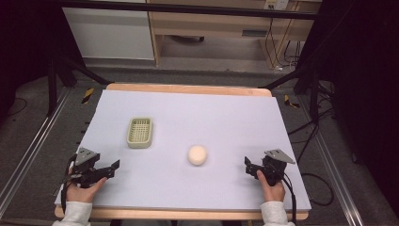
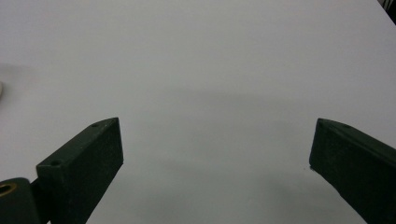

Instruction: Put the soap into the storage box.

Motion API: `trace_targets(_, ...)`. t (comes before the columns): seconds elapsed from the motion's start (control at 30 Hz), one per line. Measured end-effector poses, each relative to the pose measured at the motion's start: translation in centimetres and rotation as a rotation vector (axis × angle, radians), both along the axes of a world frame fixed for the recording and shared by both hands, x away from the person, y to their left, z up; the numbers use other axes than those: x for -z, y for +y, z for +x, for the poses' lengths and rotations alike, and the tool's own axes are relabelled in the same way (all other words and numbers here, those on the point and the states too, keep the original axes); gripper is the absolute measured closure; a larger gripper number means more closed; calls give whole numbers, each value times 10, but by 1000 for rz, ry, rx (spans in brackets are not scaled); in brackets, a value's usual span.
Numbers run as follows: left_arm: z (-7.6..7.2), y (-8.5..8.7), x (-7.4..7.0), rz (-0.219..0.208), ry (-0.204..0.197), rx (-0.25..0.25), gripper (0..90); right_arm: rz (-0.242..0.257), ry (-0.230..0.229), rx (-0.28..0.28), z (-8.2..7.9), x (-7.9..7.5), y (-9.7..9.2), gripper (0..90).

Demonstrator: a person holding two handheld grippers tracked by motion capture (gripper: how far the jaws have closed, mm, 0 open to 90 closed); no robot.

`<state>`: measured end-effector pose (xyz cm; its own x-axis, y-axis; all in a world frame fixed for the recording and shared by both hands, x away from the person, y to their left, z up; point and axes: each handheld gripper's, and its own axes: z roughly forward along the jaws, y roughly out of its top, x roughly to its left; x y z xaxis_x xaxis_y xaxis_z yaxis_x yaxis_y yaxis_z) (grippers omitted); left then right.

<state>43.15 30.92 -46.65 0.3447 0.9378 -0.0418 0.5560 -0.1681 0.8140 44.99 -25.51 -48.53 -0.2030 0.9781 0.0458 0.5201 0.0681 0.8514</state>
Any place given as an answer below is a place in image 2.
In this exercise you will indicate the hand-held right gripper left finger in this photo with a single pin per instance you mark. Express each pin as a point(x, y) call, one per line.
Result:
point(84, 168)

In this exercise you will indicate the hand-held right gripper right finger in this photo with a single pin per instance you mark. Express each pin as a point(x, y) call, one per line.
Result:
point(351, 161)

